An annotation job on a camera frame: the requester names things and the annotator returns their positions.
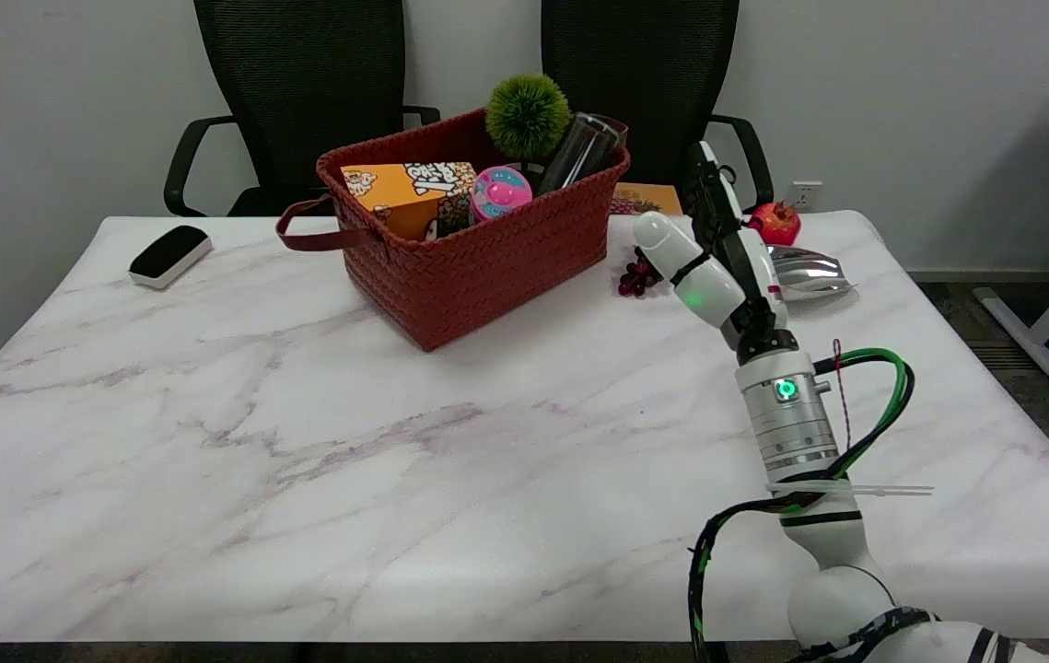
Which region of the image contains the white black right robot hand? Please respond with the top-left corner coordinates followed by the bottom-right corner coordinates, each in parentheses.
top-left (632, 140), bottom-right (801, 365)

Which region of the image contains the purple grape bunch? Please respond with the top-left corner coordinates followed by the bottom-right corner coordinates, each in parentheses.
top-left (618, 247), bottom-right (663, 298)

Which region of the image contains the red pomegranate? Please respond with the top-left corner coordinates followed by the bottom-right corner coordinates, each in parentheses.
top-left (747, 202), bottom-right (802, 247)

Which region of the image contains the orange flat box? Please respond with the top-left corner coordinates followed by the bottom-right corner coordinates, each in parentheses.
top-left (610, 182), bottom-right (684, 216)

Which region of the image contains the dark transparent tumbler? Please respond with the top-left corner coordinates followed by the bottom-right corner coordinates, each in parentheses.
top-left (538, 112), bottom-right (623, 196)

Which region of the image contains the red woven basket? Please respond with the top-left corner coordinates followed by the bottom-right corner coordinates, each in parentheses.
top-left (275, 109), bottom-right (632, 353)

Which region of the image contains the black mesh office chair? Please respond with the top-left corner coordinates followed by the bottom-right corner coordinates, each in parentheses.
top-left (541, 0), bottom-right (775, 215)
top-left (163, 0), bottom-right (442, 218)

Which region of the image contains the pink round container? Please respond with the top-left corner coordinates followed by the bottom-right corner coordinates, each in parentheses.
top-left (469, 166), bottom-right (534, 224)

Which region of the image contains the green fuzzy ball plant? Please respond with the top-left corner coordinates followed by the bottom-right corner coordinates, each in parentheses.
top-left (485, 74), bottom-right (573, 159)

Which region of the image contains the orange snack box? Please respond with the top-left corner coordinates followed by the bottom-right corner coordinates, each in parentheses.
top-left (341, 162), bottom-right (479, 242)

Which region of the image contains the black white board eraser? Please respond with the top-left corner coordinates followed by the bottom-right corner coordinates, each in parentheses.
top-left (128, 225), bottom-right (214, 290)

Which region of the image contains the green black braided cable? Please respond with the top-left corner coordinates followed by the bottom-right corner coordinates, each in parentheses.
top-left (688, 346), bottom-right (915, 663)

